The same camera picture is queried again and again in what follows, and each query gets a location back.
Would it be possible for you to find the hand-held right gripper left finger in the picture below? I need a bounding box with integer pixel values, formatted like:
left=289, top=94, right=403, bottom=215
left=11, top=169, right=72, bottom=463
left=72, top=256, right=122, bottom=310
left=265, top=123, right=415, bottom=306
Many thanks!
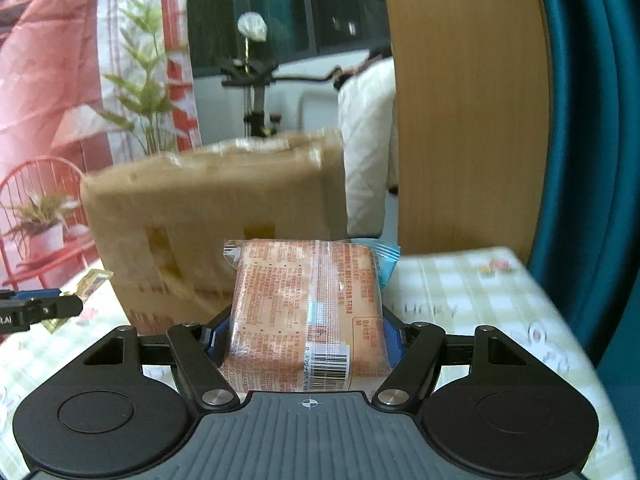
left=80, top=312, right=241, bottom=407

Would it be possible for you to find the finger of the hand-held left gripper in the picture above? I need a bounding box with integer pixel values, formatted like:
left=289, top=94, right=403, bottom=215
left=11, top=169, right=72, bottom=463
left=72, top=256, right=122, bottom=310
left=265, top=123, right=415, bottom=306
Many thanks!
left=26, top=293, right=85, bottom=320
left=0, top=287, right=64, bottom=304

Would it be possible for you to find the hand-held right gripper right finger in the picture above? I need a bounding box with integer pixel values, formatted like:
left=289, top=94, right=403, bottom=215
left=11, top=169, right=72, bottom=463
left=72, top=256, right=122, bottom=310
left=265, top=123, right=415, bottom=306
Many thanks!
left=372, top=312, right=538, bottom=407

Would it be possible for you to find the yellow snack packet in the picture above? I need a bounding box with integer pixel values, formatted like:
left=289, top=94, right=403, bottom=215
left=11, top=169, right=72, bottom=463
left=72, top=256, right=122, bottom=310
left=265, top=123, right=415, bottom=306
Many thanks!
left=42, top=268, right=115, bottom=335

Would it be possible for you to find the orange packet with blue edge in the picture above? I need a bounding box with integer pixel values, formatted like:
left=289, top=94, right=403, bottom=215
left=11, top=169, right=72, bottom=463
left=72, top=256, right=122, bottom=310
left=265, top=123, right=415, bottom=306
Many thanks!
left=222, top=237, right=403, bottom=394

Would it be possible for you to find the cardboard box with plastic liner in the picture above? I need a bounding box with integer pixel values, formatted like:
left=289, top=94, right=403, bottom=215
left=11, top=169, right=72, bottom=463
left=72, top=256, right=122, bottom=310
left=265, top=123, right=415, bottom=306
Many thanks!
left=79, top=127, right=349, bottom=337

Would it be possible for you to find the checked tablecloth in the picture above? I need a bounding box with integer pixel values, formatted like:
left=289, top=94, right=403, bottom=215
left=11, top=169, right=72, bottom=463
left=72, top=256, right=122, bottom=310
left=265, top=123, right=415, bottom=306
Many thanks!
left=0, top=245, right=632, bottom=480

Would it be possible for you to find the white quilted blanket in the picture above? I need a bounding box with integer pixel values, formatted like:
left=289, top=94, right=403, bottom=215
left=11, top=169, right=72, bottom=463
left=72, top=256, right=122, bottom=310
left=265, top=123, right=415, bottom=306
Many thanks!
left=336, top=56, right=401, bottom=242

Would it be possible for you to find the wooden panel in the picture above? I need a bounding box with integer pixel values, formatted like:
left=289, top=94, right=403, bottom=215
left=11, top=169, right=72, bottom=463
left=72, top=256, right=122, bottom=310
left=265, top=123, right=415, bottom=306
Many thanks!
left=377, top=0, right=552, bottom=267

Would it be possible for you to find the black exercise bike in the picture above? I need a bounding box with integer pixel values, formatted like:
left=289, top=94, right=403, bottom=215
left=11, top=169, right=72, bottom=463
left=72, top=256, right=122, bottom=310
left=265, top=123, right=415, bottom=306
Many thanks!
left=220, top=57, right=347, bottom=142

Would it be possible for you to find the teal curtain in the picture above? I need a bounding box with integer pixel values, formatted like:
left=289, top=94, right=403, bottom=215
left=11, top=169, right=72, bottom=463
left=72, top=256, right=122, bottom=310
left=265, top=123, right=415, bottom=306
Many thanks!
left=529, top=0, right=640, bottom=378

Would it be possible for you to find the pole with white bag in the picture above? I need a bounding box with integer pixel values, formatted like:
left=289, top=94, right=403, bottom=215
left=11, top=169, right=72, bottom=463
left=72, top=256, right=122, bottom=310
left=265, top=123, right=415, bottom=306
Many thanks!
left=236, top=11, right=269, bottom=111

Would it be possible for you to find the dark window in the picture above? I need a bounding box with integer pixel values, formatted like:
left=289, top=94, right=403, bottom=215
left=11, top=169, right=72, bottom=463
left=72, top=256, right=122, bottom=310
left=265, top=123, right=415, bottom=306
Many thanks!
left=185, top=0, right=394, bottom=82

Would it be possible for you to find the red printed wall cloth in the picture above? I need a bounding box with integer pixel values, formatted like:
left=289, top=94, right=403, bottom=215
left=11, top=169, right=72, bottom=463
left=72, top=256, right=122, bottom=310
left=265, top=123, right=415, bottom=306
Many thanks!
left=0, top=0, right=204, bottom=293

